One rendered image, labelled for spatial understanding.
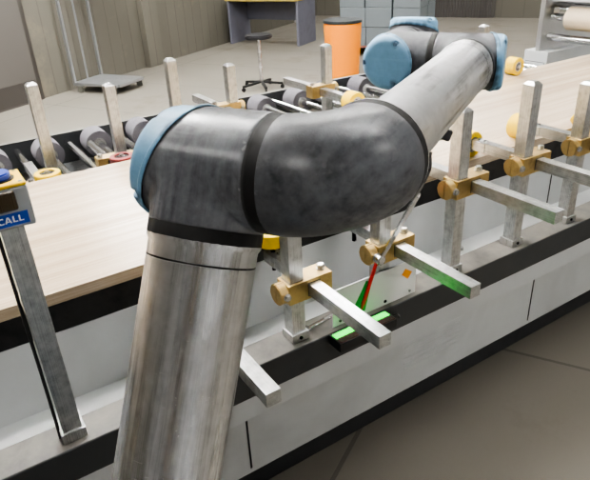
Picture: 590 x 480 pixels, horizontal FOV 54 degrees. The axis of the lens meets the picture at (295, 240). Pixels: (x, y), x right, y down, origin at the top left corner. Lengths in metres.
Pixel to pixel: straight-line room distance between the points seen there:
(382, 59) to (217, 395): 0.66
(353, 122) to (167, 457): 0.35
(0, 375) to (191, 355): 0.86
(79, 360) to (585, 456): 1.59
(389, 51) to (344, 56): 5.83
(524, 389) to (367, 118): 1.93
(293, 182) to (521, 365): 2.06
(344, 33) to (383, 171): 6.31
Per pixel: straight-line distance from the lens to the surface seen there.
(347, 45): 6.84
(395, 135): 0.54
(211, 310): 0.55
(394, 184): 0.53
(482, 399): 2.30
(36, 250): 1.49
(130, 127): 2.65
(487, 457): 2.11
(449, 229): 1.57
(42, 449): 1.25
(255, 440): 1.81
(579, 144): 1.88
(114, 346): 1.42
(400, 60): 1.03
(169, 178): 0.55
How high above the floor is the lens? 1.52
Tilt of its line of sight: 27 degrees down
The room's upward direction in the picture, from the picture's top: 3 degrees counter-clockwise
